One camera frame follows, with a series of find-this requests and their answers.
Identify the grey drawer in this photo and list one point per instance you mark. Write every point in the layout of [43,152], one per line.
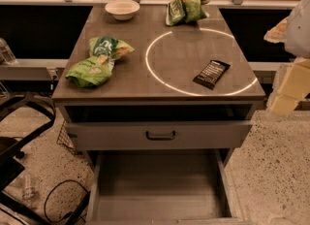
[182,187]
[158,135]

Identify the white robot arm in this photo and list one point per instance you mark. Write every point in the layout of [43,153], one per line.
[292,82]

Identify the grey drawer cabinet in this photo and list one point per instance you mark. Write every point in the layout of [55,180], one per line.
[154,83]

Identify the grey top drawer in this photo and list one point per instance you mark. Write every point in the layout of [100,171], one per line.
[158,135]

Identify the black snack bar wrapper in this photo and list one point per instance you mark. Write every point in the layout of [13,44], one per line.
[211,73]

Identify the green chip bag left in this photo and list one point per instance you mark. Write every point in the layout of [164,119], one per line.
[97,68]

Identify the green chip bag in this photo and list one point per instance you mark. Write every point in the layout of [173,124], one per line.
[97,68]
[187,11]

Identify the green chip bag rear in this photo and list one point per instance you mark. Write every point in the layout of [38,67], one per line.
[187,11]

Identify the white ceramic bowl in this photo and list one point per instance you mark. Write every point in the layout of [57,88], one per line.
[122,9]

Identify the clear plastic bottle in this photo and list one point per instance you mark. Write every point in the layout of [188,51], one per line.
[6,53]

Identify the black wire basket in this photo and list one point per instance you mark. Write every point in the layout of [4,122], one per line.
[65,141]

